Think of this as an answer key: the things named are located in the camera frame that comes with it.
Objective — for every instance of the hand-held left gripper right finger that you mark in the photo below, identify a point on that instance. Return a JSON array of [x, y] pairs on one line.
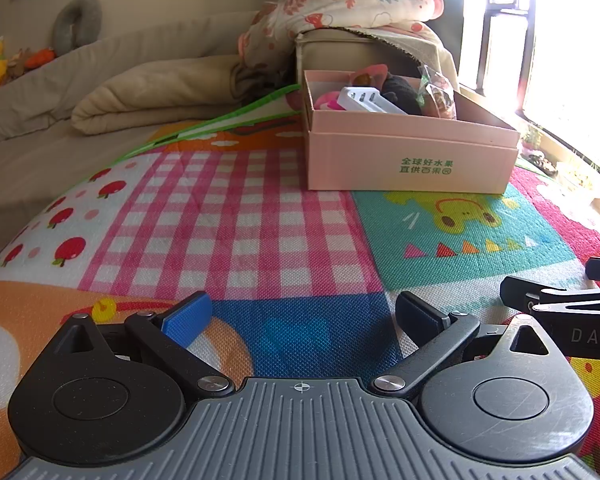
[[415, 310]]

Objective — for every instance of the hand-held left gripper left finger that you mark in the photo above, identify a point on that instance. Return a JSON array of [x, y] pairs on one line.
[[190, 312]]

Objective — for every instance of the pink cardboard box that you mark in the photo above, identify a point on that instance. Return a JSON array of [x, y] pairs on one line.
[[380, 160]]

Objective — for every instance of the clear bread packet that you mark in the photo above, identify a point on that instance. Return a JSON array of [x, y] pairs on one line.
[[437, 97]]

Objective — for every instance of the white power strip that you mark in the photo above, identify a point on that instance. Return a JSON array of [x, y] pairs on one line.
[[365, 100]]

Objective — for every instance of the black plush toy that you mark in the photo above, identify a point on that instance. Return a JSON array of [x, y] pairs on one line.
[[400, 91]]

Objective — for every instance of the pink plastic toy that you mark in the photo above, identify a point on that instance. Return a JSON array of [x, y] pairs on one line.
[[325, 102]]

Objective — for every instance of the colourful play mat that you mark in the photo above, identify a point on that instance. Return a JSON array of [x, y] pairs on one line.
[[230, 220]]

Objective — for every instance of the beige sofa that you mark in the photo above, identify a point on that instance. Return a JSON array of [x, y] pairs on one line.
[[40, 175]]

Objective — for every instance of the folded beige blanket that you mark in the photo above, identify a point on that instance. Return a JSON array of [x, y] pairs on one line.
[[145, 100]]

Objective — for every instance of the dark grey cloth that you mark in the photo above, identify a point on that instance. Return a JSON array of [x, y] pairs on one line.
[[265, 80]]

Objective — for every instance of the beige fringed towel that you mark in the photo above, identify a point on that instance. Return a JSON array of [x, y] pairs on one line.
[[430, 50]]

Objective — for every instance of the light beige quilt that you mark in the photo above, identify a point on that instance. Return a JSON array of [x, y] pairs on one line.
[[105, 55]]

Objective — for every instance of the orange plush toy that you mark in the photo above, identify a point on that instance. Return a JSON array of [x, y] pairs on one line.
[[42, 56]]

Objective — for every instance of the brown plush toy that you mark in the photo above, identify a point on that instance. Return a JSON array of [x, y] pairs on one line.
[[17, 62]]

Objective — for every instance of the floral printed blanket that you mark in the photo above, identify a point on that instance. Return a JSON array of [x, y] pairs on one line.
[[360, 5]]

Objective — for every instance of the grey neck pillow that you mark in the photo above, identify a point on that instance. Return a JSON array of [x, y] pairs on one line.
[[62, 25]]

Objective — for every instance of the dark window frame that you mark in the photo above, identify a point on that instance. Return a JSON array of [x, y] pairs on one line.
[[525, 35]]

